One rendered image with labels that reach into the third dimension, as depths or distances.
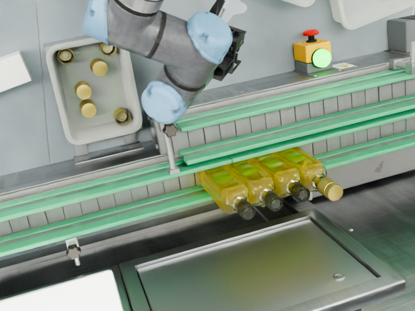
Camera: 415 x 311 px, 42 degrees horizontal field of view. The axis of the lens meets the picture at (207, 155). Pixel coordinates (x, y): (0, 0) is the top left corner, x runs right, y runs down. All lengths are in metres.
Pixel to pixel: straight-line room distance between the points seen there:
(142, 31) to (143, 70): 0.50
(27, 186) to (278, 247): 0.55
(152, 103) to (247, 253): 0.41
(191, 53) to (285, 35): 0.61
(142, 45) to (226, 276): 0.50
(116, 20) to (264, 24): 0.64
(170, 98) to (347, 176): 0.68
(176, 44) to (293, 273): 0.50
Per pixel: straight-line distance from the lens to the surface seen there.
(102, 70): 1.23
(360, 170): 1.45
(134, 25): 0.81
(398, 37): 1.52
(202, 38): 0.82
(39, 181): 1.24
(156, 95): 0.89
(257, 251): 1.16
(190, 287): 1.07
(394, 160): 1.50
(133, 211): 1.20
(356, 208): 1.37
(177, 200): 1.21
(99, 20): 0.81
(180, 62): 0.84
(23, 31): 1.28
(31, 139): 1.32
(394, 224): 1.30
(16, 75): 1.23
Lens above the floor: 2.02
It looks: 66 degrees down
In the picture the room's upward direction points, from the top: 135 degrees clockwise
